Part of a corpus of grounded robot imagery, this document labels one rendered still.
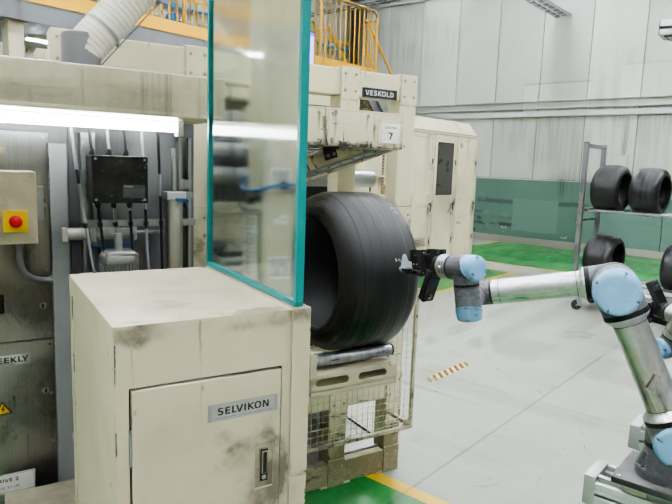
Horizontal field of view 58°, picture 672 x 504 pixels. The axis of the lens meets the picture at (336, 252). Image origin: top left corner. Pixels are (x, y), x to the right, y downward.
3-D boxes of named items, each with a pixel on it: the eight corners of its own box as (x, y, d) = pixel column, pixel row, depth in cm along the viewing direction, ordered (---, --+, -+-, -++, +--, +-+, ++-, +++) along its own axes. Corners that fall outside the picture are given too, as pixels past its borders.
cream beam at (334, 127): (271, 143, 220) (272, 101, 218) (244, 143, 241) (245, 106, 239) (404, 150, 251) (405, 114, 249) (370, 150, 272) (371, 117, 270)
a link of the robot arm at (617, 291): (705, 445, 162) (629, 256, 164) (716, 470, 148) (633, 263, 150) (657, 454, 167) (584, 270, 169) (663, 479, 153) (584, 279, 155)
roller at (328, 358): (311, 370, 203) (311, 357, 202) (304, 366, 207) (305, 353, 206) (394, 356, 221) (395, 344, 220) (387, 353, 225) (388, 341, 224)
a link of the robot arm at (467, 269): (470, 286, 167) (467, 256, 167) (443, 284, 177) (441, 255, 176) (490, 282, 171) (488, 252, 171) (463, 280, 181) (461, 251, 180)
